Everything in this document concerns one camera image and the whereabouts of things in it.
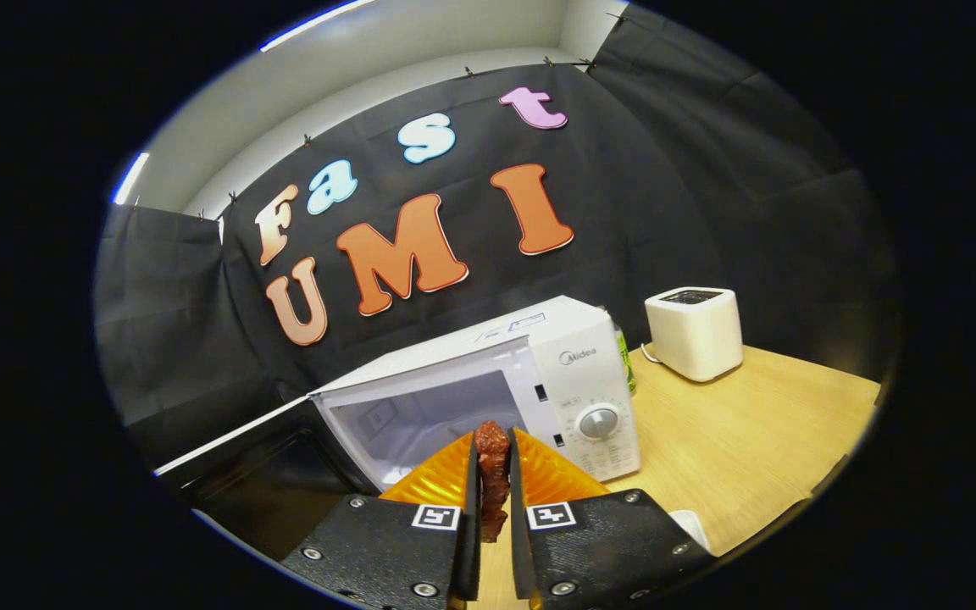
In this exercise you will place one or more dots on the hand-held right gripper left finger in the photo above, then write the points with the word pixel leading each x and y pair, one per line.
pixel 469 559

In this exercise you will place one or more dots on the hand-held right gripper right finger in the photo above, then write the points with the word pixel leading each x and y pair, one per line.
pixel 520 551

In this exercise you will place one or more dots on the brown meat piece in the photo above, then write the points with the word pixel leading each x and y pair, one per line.
pixel 492 466

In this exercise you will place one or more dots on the white microwave oven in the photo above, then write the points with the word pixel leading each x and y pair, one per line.
pixel 573 339

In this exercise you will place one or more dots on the white ridged dish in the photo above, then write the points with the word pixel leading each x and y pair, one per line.
pixel 691 529

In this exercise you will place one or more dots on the green label drink bottle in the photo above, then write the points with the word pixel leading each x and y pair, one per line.
pixel 625 364

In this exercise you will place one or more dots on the white toaster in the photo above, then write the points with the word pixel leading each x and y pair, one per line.
pixel 695 339

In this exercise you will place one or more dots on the black backdrop cloth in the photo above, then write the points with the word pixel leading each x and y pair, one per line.
pixel 666 195

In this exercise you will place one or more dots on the ceiling light strip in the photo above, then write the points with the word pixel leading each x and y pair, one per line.
pixel 130 178

